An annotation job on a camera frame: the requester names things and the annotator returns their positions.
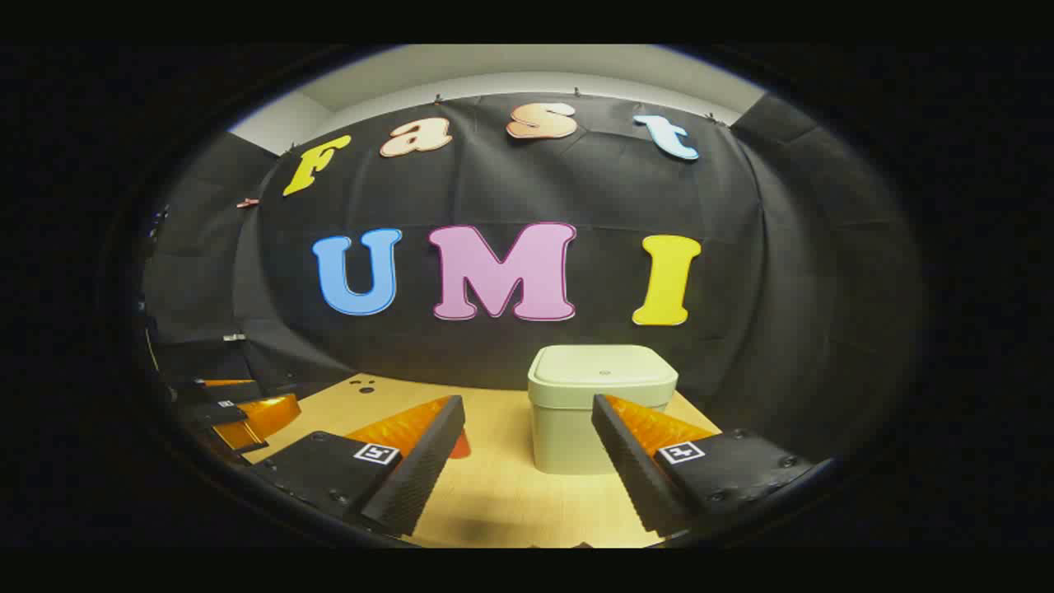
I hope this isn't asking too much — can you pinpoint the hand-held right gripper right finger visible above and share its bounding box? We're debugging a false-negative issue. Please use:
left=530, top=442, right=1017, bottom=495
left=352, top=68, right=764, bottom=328
left=592, top=393, right=817, bottom=537

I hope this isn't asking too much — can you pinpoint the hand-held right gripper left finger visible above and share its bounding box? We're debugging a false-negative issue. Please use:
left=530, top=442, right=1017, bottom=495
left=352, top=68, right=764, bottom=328
left=250, top=395, right=467, bottom=538

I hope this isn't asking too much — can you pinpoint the pale green garbage bin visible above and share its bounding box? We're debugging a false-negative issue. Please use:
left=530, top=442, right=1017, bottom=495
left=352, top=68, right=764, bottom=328
left=528, top=344, right=679, bottom=476

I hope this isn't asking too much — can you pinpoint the black backdrop cloth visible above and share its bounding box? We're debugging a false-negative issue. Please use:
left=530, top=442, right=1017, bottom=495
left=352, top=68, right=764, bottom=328
left=140, top=91, right=919, bottom=462

